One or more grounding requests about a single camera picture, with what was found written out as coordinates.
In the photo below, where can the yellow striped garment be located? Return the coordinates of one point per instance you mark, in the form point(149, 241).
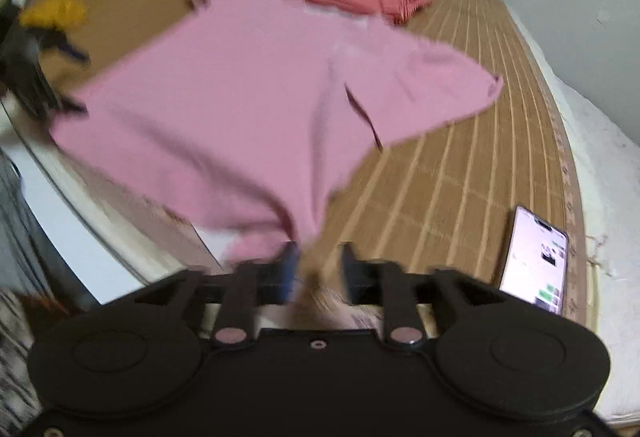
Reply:
point(59, 14)

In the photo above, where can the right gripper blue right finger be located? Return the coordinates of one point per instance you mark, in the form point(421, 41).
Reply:
point(384, 284)

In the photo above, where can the smartphone with lit screen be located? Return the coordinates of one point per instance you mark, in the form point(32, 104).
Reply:
point(535, 263)

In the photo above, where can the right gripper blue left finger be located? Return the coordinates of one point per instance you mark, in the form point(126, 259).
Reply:
point(250, 287)

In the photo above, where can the pink sweatshirt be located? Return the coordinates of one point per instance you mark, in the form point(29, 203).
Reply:
point(247, 115)

